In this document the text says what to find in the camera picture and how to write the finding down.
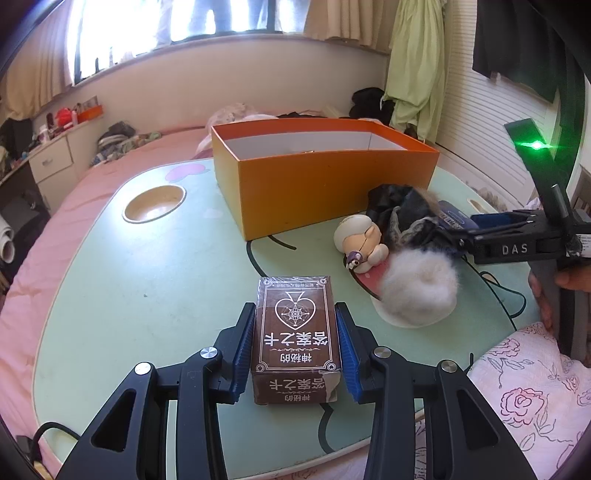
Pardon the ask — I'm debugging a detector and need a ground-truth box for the white floral blanket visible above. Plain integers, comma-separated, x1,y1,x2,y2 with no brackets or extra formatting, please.
413,320,591,480

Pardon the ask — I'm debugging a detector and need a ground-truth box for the cream curtain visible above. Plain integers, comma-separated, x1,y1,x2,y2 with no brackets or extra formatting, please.
302,0,403,57
0,0,80,121

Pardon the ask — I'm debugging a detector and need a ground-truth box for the white desk with drawer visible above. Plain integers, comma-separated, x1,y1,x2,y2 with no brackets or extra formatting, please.
28,133,89,210

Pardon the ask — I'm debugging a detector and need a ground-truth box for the blue box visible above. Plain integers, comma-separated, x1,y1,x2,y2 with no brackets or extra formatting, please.
435,199,480,230

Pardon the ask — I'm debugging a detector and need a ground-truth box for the grey fluffy cloth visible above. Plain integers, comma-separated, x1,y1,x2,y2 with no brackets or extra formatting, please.
471,184,509,209

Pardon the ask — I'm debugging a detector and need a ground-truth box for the black shiny lace-trimmed garment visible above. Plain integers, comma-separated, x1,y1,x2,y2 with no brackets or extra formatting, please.
366,183,460,254

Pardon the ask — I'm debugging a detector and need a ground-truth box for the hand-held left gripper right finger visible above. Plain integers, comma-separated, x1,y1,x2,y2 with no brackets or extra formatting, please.
334,302,539,480

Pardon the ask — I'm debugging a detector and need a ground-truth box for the beige doll figurine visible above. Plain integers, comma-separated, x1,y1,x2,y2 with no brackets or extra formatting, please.
333,214,390,274

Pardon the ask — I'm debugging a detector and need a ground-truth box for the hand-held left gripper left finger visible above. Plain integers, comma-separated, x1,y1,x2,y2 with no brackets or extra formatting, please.
54,302,257,480

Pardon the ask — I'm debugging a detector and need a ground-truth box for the person's right hand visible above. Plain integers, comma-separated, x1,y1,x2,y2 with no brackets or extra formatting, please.
529,268,591,335

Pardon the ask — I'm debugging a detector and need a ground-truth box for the white paper roll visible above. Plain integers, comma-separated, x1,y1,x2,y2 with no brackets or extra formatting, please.
0,225,17,265

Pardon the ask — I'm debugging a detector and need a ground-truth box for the black cable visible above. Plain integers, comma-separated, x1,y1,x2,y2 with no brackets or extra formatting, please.
16,421,85,462

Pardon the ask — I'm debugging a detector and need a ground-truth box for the grey-green clothes pile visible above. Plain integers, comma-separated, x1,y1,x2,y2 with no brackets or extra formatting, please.
89,121,163,168

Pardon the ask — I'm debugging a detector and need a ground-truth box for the brown card box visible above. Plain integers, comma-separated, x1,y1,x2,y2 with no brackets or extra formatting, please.
250,275,343,406

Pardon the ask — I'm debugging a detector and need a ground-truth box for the pink bed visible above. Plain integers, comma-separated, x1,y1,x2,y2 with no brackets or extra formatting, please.
0,124,218,439

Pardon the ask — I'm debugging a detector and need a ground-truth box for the orange tray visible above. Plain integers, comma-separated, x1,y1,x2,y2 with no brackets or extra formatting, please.
76,104,105,124

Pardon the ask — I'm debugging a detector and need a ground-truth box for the black bag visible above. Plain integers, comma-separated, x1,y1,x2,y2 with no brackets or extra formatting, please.
0,188,52,283

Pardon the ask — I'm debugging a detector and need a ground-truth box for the pink floral quilt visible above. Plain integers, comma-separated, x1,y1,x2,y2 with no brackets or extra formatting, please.
196,102,278,160

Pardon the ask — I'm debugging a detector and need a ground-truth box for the orange cardboard box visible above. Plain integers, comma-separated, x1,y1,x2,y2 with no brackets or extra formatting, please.
211,118,441,242

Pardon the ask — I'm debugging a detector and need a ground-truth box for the green cartoon desktop table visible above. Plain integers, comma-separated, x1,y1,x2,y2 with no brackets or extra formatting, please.
31,159,529,480

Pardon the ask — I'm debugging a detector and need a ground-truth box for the black hanging garment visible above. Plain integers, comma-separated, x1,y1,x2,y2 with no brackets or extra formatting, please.
471,0,577,104

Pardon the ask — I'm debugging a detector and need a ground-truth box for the light green hanging cloth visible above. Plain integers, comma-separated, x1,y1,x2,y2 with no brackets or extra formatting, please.
383,0,450,145

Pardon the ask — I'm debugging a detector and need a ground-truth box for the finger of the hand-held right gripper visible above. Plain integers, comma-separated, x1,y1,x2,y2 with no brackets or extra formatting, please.
471,210,548,230
436,228,529,258

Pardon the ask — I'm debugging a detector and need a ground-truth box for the black clothes pile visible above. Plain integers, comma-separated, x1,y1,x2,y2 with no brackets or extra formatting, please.
348,87,399,126

